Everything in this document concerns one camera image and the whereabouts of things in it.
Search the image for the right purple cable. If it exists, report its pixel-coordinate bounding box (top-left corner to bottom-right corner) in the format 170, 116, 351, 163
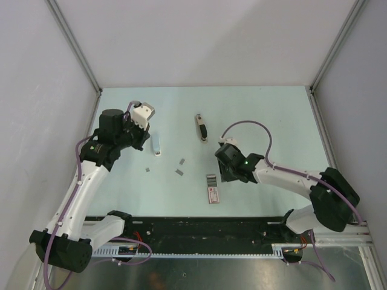
221, 120, 368, 283

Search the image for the purple cable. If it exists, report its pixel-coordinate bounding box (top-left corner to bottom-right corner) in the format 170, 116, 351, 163
221, 120, 368, 283
42, 100, 153, 289

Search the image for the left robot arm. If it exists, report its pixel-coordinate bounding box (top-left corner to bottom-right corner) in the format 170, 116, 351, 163
29, 103, 155, 273

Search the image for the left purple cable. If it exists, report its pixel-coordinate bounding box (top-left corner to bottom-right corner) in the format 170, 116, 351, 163
42, 100, 153, 289

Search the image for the aluminium frame rail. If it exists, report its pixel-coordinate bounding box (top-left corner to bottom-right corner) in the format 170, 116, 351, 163
314, 222, 373, 247

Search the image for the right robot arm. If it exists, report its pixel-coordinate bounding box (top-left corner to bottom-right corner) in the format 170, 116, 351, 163
215, 143, 360, 242

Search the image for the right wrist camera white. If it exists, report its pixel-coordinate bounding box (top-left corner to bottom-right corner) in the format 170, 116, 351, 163
218, 137, 238, 146

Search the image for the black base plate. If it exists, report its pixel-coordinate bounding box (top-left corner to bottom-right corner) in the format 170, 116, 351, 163
84, 216, 315, 255

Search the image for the red staple box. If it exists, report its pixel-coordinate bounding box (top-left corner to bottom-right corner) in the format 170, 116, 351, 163
206, 174, 220, 204

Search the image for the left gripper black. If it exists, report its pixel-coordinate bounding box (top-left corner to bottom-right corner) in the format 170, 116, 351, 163
115, 115, 150, 151

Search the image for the grey slotted cable duct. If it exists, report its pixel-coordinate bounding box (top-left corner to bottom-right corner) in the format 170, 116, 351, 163
92, 243, 284, 259

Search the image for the beige black stapler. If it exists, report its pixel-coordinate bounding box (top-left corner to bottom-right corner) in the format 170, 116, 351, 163
195, 114, 208, 143

